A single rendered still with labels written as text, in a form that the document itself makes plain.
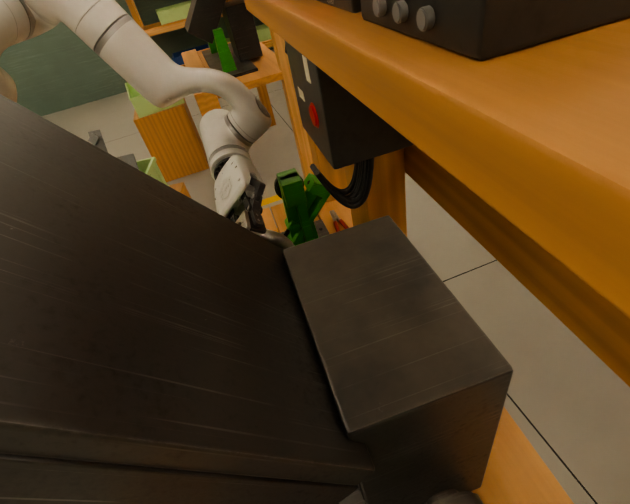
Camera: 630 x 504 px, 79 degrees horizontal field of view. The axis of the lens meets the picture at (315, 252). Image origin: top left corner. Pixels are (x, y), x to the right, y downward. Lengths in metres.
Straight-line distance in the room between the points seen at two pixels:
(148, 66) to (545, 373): 1.79
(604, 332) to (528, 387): 1.40
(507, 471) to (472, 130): 0.67
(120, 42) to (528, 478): 0.99
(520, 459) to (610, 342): 0.34
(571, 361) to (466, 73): 1.87
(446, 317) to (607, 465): 1.42
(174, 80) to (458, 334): 0.64
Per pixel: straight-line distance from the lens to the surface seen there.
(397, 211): 0.87
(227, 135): 0.81
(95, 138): 1.81
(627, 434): 1.93
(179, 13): 7.05
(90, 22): 0.83
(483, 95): 0.19
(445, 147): 0.20
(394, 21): 0.30
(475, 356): 0.44
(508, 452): 0.80
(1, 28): 0.93
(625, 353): 0.51
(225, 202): 0.72
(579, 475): 1.80
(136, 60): 0.81
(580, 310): 0.53
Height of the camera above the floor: 1.61
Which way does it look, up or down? 40 degrees down
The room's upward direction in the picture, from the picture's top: 14 degrees counter-clockwise
